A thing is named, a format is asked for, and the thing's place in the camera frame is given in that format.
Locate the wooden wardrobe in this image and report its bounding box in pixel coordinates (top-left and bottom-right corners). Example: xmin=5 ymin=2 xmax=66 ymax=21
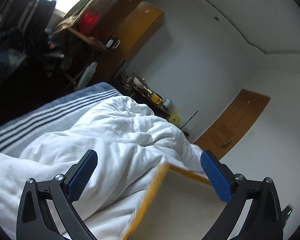
xmin=90 ymin=0 xmax=164 ymax=85

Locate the cream cooking pot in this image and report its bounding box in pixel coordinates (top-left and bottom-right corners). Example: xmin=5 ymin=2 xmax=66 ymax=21
xmin=132 ymin=76 xmax=150 ymax=90

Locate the grey board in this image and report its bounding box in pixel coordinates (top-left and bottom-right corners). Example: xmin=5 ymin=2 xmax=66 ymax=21
xmin=119 ymin=61 xmax=131 ymax=76

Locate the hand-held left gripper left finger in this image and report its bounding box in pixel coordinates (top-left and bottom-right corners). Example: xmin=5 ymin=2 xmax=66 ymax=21
xmin=16 ymin=149 xmax=98 ymax=240

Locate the wooden desk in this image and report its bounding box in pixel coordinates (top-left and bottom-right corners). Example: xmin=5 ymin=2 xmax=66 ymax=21
xmin=66 ymin=26 xmax=110 ymax=90

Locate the dark side table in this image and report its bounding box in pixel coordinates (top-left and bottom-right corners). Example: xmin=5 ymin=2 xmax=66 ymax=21
xmin=110 ymin=72 xmax=190 ymax=138

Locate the blue striped bedsheet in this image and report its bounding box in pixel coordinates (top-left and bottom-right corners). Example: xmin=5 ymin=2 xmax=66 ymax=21
xmin=0 ymin=82 xmax=122 ymax=158

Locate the yellow plastic bag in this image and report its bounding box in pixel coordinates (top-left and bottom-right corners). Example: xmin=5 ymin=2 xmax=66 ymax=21
xmin=169 ymin=110 xmax=183 ymax=125

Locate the white duvet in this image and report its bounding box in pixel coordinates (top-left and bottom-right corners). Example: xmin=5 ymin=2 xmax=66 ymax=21
xmin=0 ymin=96 xmax=208 ymax=240

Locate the red bag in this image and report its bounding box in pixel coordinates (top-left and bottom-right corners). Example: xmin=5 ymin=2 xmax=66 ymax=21
xmin=82 ymin=11 xmax=100 ymax=34

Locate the wooden door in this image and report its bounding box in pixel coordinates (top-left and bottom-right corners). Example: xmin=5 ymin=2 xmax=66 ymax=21
xmin=194 ymin=89 xmax=270 ymax=160

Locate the yellow cardboard box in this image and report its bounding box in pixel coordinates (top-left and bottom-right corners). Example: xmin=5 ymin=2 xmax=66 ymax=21
xmin=120 ymin=162 xmax=228 ymax=240

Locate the white black appliance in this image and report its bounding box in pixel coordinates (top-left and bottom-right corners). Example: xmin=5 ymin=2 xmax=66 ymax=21
xmin=105 ymin=36 xmax=121 ymax=49

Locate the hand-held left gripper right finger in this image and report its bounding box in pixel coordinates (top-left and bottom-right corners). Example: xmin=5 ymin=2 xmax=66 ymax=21
xmin=200 ymin=150 xmax=284 ymax=240

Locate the black rod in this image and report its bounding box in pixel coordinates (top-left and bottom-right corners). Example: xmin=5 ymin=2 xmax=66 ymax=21
xmin=181 ymin=110 xmax=199 ymax=129

